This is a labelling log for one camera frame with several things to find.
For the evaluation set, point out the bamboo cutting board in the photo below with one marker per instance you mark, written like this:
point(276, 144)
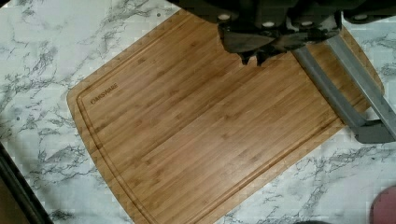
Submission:
point(182, 131)

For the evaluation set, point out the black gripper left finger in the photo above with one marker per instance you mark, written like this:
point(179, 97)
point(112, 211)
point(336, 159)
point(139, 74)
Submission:
point(247, 42)

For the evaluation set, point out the pink object at corner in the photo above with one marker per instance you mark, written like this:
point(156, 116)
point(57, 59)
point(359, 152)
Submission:
point(383, 209)

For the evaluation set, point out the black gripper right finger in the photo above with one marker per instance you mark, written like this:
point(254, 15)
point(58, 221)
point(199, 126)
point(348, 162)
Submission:
point(291, 42)

